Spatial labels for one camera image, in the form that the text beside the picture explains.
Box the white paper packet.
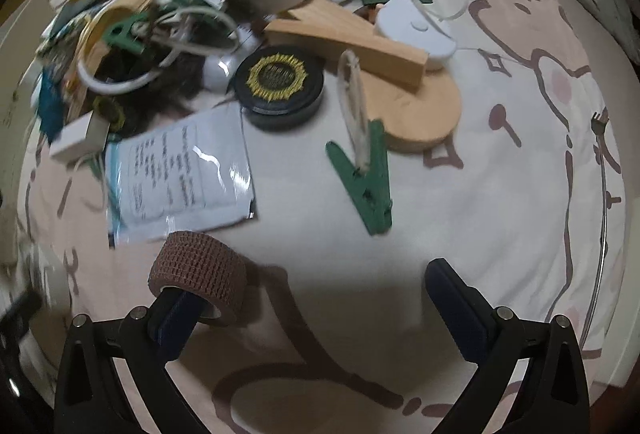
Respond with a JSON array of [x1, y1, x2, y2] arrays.
[[104, 103, 260, 247]]

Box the brown bandage roll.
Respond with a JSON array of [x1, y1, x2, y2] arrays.
[[147, 230, 248, 327]]

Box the black round tin gold print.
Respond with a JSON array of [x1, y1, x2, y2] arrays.
[[92, 97, 126, 132], [232, 45, 326, 131]]

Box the wooden stand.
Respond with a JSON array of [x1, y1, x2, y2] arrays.
[[264, 0, 462, 155]]

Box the blue packet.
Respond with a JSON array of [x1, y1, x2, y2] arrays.
[[37, 67, 68, 142]]

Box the white round device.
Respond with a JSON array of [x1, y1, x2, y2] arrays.
[[375, 0, 471, 71]]

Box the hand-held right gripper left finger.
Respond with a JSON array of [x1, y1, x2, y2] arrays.
[[52, 287, 221, 434]]

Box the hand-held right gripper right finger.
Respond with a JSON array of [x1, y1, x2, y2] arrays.
[[424, 257, 591, 434]]

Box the white rectangular box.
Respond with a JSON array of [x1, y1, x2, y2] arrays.
[[49, 110, 111, 163]]

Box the thin metal rod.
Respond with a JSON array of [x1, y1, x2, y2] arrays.
[[585, 111, 612, 315]]

